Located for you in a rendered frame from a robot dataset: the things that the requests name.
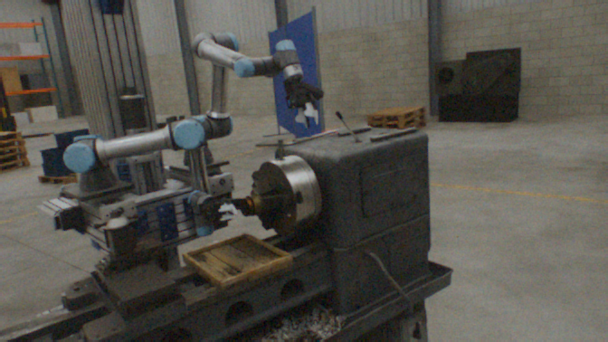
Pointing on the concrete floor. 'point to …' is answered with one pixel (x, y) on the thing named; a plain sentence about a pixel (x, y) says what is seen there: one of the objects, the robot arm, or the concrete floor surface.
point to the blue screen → (308, 23)
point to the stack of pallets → (13, 151)
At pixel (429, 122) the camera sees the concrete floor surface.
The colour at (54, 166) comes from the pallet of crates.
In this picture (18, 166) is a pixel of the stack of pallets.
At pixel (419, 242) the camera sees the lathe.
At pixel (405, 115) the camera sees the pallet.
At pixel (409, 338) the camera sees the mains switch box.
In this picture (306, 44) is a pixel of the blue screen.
